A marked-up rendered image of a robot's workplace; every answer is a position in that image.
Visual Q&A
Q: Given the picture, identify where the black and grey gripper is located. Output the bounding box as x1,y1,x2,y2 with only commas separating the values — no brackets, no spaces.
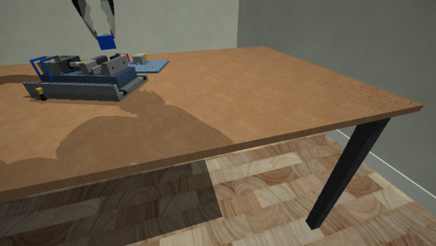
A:
72,0,115,40

